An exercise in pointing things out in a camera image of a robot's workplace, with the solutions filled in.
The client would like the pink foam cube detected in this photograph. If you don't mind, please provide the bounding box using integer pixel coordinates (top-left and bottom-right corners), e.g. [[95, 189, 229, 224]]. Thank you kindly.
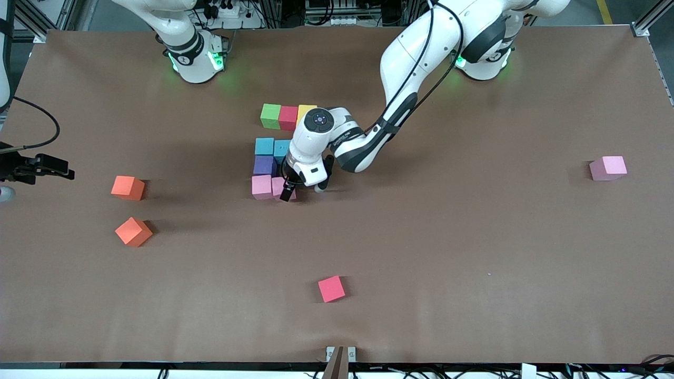
[[589, 156, 628, 182], [271, 177, 298, 202], [251, 175, 274, 201]]

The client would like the purple foam cube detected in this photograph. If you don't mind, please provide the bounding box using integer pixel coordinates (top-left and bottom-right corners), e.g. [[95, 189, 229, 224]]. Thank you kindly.
[[253, 156, 278, 177]]

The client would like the red foam cube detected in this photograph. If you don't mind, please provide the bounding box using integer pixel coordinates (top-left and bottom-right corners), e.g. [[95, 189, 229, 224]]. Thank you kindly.
[[318, 275, 346, 303], [279, 106, 300, 132]]

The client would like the green foam cube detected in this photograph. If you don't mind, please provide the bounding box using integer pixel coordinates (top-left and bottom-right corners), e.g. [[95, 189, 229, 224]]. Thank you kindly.
[[260, 103, 283, 131]]

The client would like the orange foam cube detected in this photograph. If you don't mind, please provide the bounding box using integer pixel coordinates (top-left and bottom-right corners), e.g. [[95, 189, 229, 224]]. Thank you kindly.
[[111, 175, 145, 201], [115, 216, 153, 248]]

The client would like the white power strip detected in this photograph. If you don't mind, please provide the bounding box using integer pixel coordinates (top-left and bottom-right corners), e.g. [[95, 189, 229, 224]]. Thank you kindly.
[[196, 0, 264, 29]]

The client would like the grey electronics rack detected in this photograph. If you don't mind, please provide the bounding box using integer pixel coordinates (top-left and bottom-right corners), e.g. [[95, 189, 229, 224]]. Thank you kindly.
[[304, 0, 385, 27]]

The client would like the brown table cover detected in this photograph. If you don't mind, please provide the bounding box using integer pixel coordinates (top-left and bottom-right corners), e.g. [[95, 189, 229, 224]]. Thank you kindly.
[[0, 25, 674, 365]]

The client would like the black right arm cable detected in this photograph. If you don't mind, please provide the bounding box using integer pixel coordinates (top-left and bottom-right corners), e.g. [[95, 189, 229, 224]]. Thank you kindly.
[[0, 96, 61, 154]]

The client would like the aluminium frame post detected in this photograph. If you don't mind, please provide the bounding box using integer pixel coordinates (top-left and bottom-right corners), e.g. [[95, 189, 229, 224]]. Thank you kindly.
[[13, 0, 80, 44], [632, 0, 674, 37]]

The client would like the small metal bracket plate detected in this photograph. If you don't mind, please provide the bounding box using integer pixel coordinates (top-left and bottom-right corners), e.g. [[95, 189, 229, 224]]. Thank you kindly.
[[325, 346, 357, 364]]

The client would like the brown camera pole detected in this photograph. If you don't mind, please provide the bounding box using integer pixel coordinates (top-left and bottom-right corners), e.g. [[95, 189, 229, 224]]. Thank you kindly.
[[321, 346, 351, 379]]

